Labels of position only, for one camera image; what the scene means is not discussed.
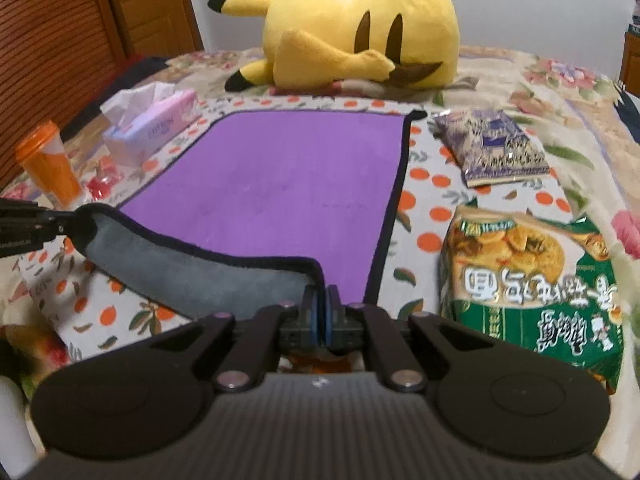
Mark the purple and grey towel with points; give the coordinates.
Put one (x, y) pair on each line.
(179, 267)

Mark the pink tissue box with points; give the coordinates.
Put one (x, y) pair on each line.
(144, 119)

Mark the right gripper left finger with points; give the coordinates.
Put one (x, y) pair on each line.
(260, 342)

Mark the purple snack packet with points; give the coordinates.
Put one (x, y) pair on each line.
(490, 147)

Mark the floral bed sheet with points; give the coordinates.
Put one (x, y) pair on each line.
(56, 309)

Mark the yellow Pikachu plush toy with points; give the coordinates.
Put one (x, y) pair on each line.
(310, 44)

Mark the green instant noodle pack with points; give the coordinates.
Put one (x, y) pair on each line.
(544, 285)

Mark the red candy wrapper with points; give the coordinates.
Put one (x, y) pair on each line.
(108, 174)

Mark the wooden louvered door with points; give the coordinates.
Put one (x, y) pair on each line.
(58, 55)

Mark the wooden sideboard cabinet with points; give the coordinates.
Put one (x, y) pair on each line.
(630, 70)

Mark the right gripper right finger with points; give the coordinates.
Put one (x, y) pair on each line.
(371, 331)

